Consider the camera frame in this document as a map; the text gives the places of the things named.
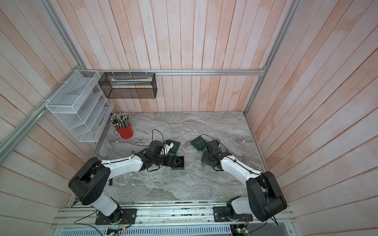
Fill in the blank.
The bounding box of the left green jewelry box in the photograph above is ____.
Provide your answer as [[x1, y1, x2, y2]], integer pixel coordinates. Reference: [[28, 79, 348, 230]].
[[167, 140, 180, 154]]

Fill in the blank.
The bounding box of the red pencil cup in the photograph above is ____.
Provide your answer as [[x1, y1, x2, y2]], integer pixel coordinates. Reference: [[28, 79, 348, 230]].
[[113, 124, 134, 140]]

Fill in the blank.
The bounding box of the right green jewelry box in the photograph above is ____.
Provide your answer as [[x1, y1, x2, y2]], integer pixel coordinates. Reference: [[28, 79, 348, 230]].
[[191, 136, 207, 151]]

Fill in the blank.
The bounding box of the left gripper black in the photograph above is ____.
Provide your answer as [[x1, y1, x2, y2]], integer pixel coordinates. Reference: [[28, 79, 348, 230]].
[[153, 154, 182, 168]]

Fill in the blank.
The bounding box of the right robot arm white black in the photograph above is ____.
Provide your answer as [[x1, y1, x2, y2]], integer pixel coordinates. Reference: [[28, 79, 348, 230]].
[[201, 140, 287, 222]]

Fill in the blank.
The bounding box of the pencils bundle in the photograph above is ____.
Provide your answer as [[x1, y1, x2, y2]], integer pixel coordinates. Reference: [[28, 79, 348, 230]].
[[110, 113, 130, 130]]

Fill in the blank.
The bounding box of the white wire mesh shelf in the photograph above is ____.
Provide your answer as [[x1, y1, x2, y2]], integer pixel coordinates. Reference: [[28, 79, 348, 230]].
[[46, 70, 114, 143]]

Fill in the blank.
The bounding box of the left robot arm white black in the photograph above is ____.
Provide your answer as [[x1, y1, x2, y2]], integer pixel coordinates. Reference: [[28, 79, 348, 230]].
[[68, 140, 184, 224]]

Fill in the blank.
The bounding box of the green jewelry box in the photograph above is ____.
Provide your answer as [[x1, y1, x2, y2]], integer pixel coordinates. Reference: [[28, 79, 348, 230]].
[[191, 136, 207, 151], [167, 140, 180, 154]]

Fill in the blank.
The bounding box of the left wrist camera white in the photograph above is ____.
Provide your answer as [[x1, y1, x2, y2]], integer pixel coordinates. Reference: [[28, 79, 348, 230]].
[[162, 140, 174, 155]]

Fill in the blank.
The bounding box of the aluminium frame rail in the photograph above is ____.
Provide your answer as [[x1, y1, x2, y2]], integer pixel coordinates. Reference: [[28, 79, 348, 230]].
[[97, 69, 265, 76]]

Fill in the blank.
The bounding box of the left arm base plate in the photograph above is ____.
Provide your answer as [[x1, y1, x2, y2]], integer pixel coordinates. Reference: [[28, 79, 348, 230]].
[[95, 208, 137, 225]]

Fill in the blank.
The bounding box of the black mesh basket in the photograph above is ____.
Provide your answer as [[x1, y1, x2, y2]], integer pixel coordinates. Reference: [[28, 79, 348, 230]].
[[98, 72, 158, 99]]

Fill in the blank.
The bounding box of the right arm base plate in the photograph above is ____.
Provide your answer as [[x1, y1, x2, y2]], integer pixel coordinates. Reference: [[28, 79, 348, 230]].
[[213, 206, 253, 223]]

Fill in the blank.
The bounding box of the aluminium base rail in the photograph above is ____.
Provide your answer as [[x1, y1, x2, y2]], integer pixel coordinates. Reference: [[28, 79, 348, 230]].
[[50, 201, 296, 229]]

